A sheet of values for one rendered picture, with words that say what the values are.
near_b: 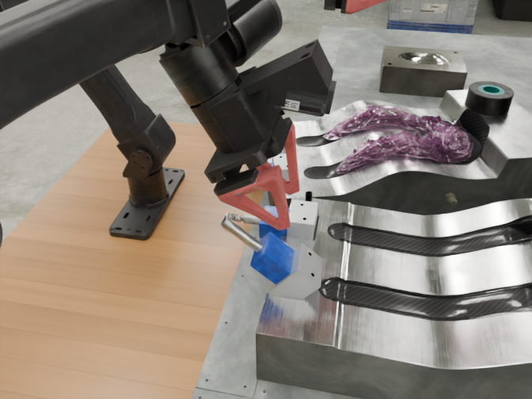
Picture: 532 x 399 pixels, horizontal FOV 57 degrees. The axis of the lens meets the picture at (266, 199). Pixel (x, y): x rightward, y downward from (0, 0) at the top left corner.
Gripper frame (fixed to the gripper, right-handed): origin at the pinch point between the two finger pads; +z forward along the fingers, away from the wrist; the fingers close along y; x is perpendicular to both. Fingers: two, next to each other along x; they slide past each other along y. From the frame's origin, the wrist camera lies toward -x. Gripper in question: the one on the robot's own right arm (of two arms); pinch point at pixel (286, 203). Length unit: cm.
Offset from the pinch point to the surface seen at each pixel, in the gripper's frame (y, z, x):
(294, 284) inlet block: -2.6, 9.1, 3.4
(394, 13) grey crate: 336, 78, 18
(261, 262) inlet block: -2.3, 5.0, 5.6
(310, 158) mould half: 33.9, 13.1, 8.7
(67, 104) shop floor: 199, 5, 197
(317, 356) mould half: -8.5, 15.0, 2.5
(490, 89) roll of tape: 52, 22, -23
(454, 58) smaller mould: 86, 27, -18
